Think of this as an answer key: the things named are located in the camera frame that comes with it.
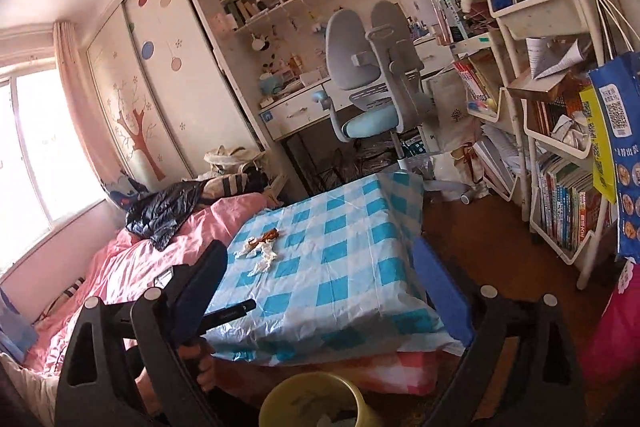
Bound white tissue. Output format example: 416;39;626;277
234;237;259;258
250;257;277;277
262;242;278;262

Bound large orange peel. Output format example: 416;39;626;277
247;229;280;251

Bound yellow trash bin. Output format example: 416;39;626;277
258;372;383;427

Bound left hand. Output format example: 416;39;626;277
136;338;216;416

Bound pink duvet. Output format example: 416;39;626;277
23;194;438;398

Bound black puffer jacket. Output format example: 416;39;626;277
126;181;205;251

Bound blue white checkered tablecloth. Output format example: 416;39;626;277
205;171;463;365

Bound striped beige pillow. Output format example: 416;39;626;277
201;170;269;202

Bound beige canvas bag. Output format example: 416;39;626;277
204;145;265;174

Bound black bags under desk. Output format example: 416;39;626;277
297;140;399;195

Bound white sliding wardrobe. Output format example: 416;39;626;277
87;0;257;191

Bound white desk with drawers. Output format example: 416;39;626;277
257;33;467;203

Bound grey blue desk chair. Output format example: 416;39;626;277
311;0;440;172

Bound white book trolley far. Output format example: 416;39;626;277
450;29;530;221

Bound white book trolley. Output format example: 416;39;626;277
450;29;530;221
488;0;616;288

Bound blue yellow shopping bag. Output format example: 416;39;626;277
588;52;640;265

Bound pink curtain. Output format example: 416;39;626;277
52;20;122;192

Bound white book trolley near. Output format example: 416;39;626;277
488;0;616;288

